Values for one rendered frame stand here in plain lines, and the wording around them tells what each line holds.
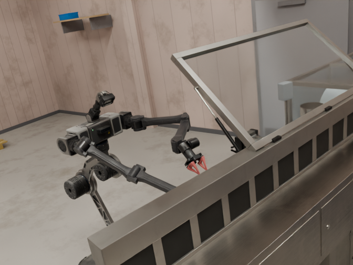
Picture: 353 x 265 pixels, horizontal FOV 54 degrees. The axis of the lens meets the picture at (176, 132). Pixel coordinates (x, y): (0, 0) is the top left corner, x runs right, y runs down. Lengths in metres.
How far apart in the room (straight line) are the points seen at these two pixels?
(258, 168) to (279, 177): 0.17
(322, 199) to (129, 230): 0.79
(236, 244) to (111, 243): 0.46
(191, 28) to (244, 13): 0.98
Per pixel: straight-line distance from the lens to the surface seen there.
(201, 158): 1.98
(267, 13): 5.18
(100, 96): 2.37
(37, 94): 9.40
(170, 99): 6.56
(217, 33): 5.66
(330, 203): 1.55
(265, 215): 1.37
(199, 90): 1.46
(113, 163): 2.21
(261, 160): 1.36
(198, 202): 1.15
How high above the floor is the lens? 2.22
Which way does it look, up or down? 20 degrees down
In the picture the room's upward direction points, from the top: 9 degrees counter-clockwise
